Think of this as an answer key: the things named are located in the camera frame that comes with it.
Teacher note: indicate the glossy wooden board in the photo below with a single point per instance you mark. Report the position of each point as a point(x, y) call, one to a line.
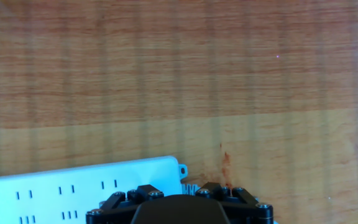
point(179, 62)

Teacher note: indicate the white power strip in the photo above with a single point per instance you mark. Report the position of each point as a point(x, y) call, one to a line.
point(42, 189)

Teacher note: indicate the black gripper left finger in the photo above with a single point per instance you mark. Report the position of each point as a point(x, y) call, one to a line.
point(113, 207)

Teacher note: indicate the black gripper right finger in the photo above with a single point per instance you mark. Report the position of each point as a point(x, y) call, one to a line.
point(245, 207)

